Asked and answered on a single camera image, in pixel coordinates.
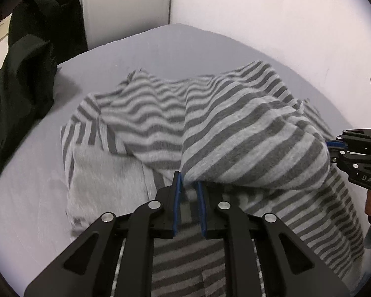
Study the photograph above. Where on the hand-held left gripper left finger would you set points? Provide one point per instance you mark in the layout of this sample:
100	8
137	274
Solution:
176	204

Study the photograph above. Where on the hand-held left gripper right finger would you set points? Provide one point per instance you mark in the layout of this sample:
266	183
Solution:
201	210

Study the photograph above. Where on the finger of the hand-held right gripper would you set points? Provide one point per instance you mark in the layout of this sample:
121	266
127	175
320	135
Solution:
349	157
352	137

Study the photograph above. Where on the grey striped hoodie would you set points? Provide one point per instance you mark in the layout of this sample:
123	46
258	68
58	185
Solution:
235	136

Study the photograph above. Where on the black jacket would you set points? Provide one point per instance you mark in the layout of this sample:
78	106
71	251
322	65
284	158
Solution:
27	77

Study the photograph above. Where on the white cabinet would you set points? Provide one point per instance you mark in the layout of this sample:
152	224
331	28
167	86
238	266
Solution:
126	9

